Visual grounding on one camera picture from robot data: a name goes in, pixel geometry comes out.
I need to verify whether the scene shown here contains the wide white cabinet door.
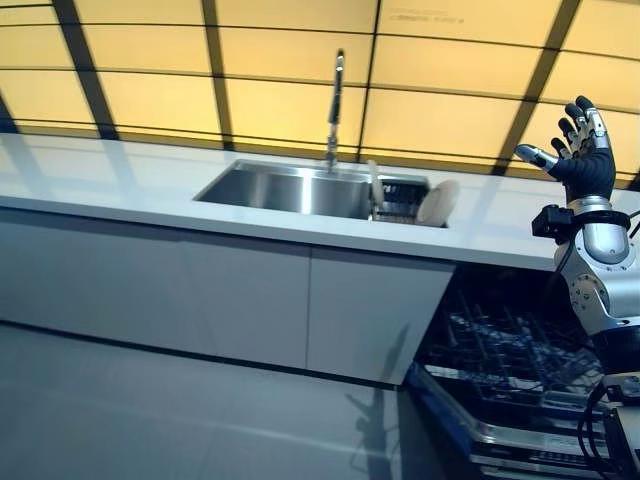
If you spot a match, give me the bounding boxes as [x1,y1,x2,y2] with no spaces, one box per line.
[0,207,314,371]

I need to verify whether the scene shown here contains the black looped cable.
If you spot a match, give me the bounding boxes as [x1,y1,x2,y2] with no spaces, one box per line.
[576,382,621,475]

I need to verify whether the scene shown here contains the black sink drying rack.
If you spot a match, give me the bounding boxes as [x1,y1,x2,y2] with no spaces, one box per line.
[369,173,431,224]

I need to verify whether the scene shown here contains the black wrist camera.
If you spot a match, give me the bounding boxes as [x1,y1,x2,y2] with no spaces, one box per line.
[531,204,575,245]

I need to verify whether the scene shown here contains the stainless steel sink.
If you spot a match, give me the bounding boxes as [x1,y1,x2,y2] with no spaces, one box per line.
[192,158,451,230]

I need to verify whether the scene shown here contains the dishwasher wire rack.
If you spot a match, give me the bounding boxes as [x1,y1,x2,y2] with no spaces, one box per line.
[407,364,621,480]

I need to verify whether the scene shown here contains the chrome kitchen faucet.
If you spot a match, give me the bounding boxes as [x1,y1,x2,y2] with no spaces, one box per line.
[324,48,347,174]

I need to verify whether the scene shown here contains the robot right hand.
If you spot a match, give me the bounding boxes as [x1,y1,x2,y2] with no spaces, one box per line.
[514,94,617,204]

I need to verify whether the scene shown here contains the narrow white cabinet door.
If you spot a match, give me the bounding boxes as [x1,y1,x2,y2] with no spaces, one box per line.
[305,244,457,386]

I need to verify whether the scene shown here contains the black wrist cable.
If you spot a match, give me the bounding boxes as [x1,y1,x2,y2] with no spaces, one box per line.
[552,241,572,276]

